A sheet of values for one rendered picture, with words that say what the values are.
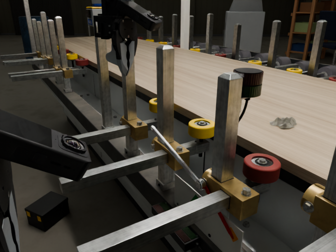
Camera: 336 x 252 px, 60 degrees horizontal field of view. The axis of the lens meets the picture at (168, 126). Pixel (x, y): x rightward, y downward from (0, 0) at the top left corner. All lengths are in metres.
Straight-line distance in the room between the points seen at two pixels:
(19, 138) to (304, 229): 0.73
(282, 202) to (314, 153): 0.17
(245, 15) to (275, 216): 6.05
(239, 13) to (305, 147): 6.03
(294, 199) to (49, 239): 1.42
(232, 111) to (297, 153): 0.24
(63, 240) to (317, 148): 1.46
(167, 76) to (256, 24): 6.05
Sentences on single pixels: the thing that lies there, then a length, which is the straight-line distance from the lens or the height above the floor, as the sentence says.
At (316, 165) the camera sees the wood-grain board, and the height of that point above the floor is 0.90.
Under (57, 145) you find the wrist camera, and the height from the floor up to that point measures 1.11.
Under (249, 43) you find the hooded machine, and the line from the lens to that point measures 6.81.
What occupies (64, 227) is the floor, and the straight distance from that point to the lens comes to 1.94.
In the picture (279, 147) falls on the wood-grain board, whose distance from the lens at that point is 0.78.
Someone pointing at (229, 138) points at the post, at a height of 0.97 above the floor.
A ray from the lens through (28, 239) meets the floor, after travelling 1.94.
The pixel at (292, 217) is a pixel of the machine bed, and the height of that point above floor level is 0.71.
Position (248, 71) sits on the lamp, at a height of 1.11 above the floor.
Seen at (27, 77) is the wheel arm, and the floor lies 0.83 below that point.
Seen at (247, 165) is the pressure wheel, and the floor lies 0.90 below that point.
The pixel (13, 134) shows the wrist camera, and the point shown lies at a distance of 0.28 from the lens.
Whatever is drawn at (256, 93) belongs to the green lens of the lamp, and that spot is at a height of 1.07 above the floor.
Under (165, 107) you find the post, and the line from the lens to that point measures 0.80.
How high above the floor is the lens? 1.23
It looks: 23 degrees down
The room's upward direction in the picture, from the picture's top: straight up
